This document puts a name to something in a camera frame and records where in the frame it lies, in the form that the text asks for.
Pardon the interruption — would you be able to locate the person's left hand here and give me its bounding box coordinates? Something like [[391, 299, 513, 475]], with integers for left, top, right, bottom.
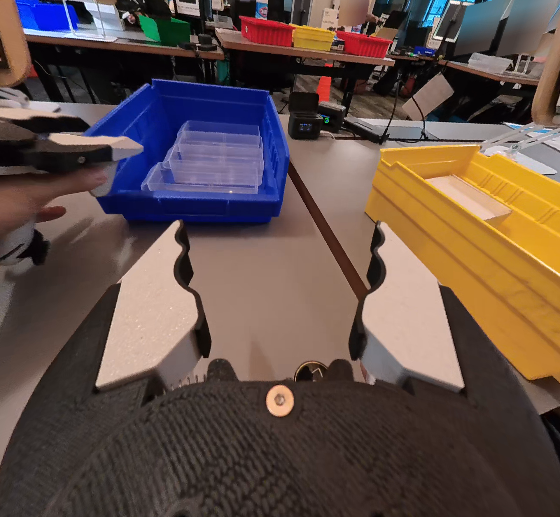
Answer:
[[0, 169, 109, 238]]

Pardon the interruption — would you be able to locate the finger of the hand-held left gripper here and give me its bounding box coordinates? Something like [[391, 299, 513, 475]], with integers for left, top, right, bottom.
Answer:
[[26, 132, 144, 198], [0, 107, 91, 134]]

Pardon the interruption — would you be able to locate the small blue plastic bin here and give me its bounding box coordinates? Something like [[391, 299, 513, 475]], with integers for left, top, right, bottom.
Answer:
[[15, 0, 80, 32]]

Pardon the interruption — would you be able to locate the clear acrylic stand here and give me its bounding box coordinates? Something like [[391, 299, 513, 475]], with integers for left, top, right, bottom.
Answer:
[[62, 0, 118, 41]]

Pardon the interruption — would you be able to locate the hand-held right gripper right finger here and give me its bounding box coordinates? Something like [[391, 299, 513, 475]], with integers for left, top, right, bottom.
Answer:
[[348, 221, 465, 394]]

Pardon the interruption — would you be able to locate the small yellow plastic bin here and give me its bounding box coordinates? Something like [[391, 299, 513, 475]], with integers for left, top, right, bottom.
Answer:
[[289, 23, 337, 52]]

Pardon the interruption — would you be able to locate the red plastic bin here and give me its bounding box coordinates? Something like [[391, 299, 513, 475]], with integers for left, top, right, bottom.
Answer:
[[239, 15, 295, 47], [335, 30, 393, 58]]

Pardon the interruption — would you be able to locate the large blue plastic bin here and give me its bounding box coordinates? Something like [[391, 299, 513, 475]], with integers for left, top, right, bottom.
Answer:
[[85, 78, 291, 224]]

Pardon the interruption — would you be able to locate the white sheet board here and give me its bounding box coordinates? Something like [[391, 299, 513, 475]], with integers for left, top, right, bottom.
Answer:
[[401, 73, 456, 122]]

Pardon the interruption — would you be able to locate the clear plastic container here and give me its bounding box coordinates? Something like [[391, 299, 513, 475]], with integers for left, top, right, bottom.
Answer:
[[467, 52, 513, 74]]

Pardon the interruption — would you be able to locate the green plastic bin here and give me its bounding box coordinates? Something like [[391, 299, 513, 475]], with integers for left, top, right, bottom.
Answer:
[[139, 14, 192, 47]]

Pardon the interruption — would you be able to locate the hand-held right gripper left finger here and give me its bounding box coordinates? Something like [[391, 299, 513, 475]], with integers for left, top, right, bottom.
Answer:
[[94, 220, 212, 392]]

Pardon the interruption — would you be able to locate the white desk stand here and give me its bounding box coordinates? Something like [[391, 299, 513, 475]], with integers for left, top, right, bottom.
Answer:
[[479, 124, 560, 175]]

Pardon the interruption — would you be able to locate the black power bank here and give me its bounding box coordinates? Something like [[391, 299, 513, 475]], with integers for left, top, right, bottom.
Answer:
[[318, 102, 347, 134]]

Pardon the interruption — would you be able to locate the wooden edged table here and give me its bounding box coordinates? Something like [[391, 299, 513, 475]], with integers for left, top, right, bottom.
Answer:
[[24, 29, 225, 61], [215, 27, 396, 68], [437, 58, 541, 87]]

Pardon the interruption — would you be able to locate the white device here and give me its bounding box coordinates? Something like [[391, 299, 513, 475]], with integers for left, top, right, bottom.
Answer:
[[82, 0, 126, 32]]

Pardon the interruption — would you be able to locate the large yellow plastic bin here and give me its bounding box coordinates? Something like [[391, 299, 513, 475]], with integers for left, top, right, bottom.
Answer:
[[364, 145, 560, 381]]

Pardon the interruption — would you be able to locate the cardboard divider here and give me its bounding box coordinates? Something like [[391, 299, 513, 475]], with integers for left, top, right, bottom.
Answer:
[[531, 13, 560, 127], [0, 0, 32, 87]]

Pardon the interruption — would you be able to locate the black charging case with display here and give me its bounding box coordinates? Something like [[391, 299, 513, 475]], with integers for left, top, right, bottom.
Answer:
[[287, 92, 325, 140]]

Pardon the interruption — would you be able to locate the grey upright tablet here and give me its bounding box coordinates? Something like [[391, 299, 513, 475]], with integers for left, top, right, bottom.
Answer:
[[290, 0, 314, 26]]

